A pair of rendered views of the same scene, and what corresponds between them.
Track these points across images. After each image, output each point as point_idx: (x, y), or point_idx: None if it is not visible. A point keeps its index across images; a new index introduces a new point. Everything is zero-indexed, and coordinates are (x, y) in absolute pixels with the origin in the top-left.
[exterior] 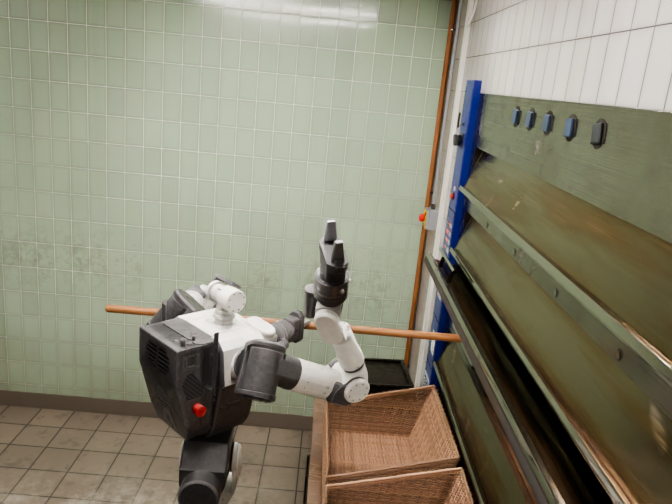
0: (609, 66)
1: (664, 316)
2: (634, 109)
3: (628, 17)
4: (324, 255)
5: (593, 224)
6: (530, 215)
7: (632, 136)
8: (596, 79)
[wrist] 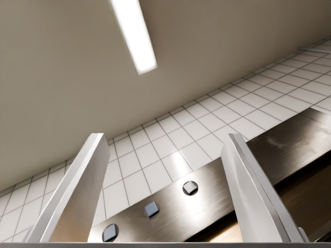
0: (172, 166)
1: None
2: (211, 162)
3: (172, 149)
4: (217, 243)
5: (227, 235)
6: None
7: (221, 168)
8: (163, 175)
